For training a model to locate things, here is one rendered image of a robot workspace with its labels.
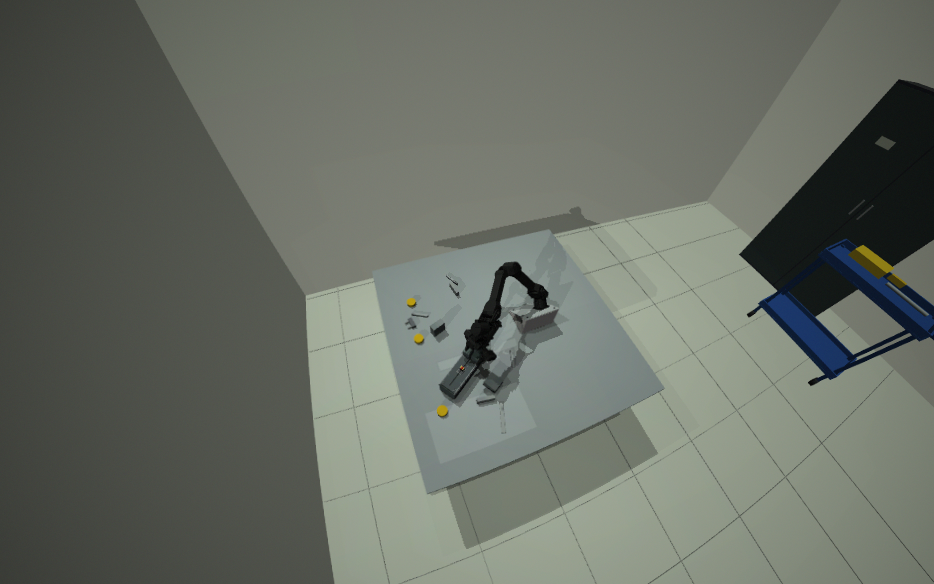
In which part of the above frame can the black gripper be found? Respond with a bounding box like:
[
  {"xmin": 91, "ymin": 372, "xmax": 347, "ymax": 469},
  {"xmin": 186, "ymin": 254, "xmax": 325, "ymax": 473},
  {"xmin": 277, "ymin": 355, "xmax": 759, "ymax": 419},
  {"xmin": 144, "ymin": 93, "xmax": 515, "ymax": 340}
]
[{"xmin": 464, "ymin": 329, "xmax": 497, "ymax": 365}]

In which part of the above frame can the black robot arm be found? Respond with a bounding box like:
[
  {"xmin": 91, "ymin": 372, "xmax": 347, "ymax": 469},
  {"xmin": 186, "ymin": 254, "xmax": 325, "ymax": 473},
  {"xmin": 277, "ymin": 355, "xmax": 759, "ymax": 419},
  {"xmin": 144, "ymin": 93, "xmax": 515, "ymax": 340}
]
[{"xmin": 466, "ymin": 262, "xmax": 549, "ymax": 351}]

